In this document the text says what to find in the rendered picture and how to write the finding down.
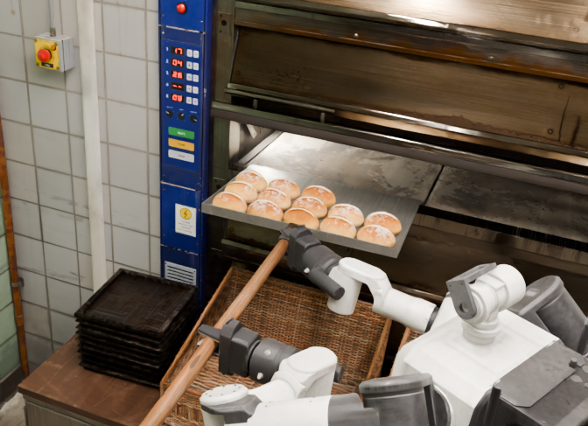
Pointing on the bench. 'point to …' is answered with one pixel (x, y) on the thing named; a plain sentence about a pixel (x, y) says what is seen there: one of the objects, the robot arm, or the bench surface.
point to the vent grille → (180, 273)
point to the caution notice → (185, 219)
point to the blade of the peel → (407, 209)
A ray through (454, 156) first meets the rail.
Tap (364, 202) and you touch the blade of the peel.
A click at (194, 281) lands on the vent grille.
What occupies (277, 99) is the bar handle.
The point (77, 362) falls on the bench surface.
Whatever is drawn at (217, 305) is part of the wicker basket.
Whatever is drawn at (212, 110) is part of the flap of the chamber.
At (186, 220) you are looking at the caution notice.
